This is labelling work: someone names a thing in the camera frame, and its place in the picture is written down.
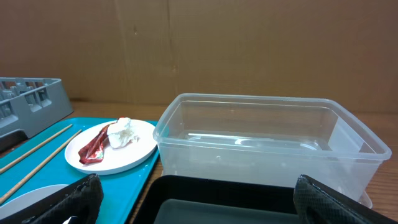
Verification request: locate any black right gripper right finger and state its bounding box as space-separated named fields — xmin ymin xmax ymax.
xmin=294 ymin=175 xmax=397 ymax=224

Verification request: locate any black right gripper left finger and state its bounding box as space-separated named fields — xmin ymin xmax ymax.
xmin=1 ymin=174 xmax=104 ymax=224

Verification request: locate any red snack wrapper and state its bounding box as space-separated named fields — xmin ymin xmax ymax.
xmin=78 ymin=124 xmax=110 ymax=165

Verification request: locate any large white plate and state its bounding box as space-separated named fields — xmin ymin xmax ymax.
xmin=65 ymin=119 xmax=157 ymax=175

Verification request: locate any wooden chopstick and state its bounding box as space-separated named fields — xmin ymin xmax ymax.
xmin=1 ymin=124 xmax=73 ymax=174
xmin=1 ymin=129 xmax=82 ymax=205

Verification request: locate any small pink-white plate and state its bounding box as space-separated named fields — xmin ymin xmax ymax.
xmin=0 ymin=184 xmax=67 ymax=219

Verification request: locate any white tissue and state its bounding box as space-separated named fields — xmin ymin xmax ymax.
xmin=107 ymin=117 xmax=140 ymax=149

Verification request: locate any clear plastic waste bin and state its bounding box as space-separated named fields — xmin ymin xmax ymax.
xmin=153 ymin=93 xmax=392 ymax=206

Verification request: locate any black waste tray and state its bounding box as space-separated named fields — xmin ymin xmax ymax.
xmin=134 ymin=175 xmax=300 ymax=224

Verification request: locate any teal serving tray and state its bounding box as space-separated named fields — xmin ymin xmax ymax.
xmin=1 ymin=118 xmax=159 ymax=223

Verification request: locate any grey dish rack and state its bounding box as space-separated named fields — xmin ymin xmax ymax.
xmin=1 ymin=77 xmax=73 ymax=152

